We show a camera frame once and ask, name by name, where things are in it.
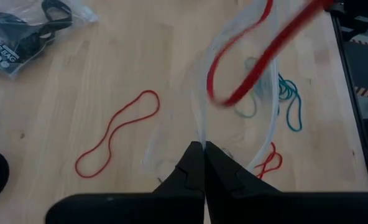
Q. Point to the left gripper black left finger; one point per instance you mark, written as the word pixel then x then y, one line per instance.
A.
pixel 190 174

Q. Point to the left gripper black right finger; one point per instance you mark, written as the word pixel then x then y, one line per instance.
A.
pixel 227 174

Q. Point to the clear zipper bag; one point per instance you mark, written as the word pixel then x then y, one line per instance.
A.
pixel 7 59
pixel 201 102

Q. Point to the long red rubber band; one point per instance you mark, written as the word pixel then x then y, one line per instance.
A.
pixel 264 60
pixel 158 105

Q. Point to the wide black rubber band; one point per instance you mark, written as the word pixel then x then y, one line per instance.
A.
pixel 59 25

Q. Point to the short red rubber band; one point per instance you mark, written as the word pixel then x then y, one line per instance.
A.
pixel 281 161

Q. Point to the pile of teal rubber bands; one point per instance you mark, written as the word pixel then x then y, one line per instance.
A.
pixel 286 88

